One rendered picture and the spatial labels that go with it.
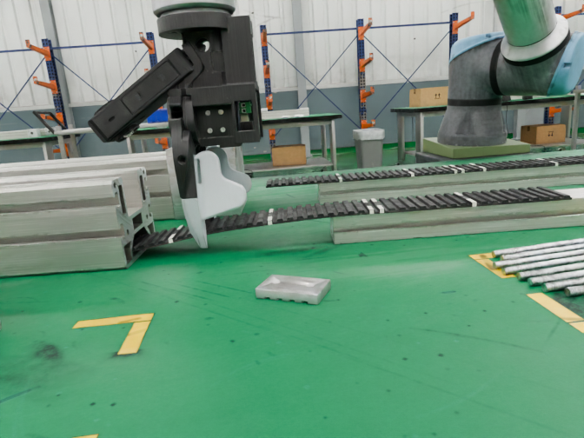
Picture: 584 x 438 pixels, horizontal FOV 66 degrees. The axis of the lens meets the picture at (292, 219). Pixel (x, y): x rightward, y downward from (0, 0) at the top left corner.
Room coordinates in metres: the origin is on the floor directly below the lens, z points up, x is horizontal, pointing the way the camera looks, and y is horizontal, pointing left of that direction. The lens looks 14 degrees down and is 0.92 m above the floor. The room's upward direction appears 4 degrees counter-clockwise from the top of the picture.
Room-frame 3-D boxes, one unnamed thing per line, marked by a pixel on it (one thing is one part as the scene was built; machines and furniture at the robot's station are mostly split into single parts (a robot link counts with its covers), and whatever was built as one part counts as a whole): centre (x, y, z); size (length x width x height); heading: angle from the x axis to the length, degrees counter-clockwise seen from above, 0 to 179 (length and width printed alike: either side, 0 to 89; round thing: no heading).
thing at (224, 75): (0.45, 0.07, 0.94); 0.09 x 0.08 x 0.12; 90
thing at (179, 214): (0.65, 0.11, 0.83); 0.12 x 0.09 x 0.10; 0
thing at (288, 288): (0.32, 0.00, 0.78); 0.05 x 0.03 x 0.01; 66
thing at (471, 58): (1.03, -0.44, 0.97); 0.13 x 0.12 x 0.14; 39
